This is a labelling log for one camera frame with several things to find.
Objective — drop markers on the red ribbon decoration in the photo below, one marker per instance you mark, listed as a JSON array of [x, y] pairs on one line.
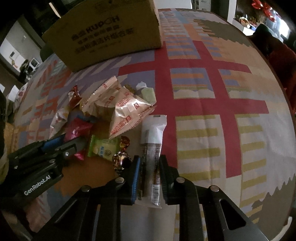
[[266, 8]]

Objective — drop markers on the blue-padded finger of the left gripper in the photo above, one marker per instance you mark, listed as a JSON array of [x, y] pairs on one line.
[[54, 142]]

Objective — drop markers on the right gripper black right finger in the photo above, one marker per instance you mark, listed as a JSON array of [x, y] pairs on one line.
[[168, 176]]

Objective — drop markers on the brown cardboard box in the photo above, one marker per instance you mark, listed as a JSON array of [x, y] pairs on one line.
[[94, 31]]

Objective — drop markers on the white Denma cheese ball bag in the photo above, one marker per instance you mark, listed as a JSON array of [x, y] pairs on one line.
[[60, 118]]

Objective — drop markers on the red white snack packet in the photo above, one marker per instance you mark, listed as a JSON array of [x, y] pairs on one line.
[[74, 97]]

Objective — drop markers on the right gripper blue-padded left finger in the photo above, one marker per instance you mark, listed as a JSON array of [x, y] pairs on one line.
[[135, 177]]

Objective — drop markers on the green candy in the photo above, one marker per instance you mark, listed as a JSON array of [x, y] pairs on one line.
[[146, 93]]

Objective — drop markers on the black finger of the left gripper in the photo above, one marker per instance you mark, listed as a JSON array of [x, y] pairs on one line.
[[71, 147]]

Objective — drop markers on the beige red biscuit packet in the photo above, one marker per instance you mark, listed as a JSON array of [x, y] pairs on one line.
[[102, 102], [130, 110]]

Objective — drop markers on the green white snack packet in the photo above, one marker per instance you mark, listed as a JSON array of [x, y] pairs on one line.
[[105, 148]]

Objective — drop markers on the magenta foil snack packet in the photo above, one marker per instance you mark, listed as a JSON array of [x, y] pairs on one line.
[[81, 129]]

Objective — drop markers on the white brown snack bar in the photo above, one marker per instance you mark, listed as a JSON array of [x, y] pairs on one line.
[[151, 142]]

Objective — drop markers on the colourful patterned tablecloth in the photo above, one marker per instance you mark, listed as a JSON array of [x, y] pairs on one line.
[[228, 121]]

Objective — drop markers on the gold red foil candy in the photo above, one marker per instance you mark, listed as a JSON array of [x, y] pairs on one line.
[[121, 160]]

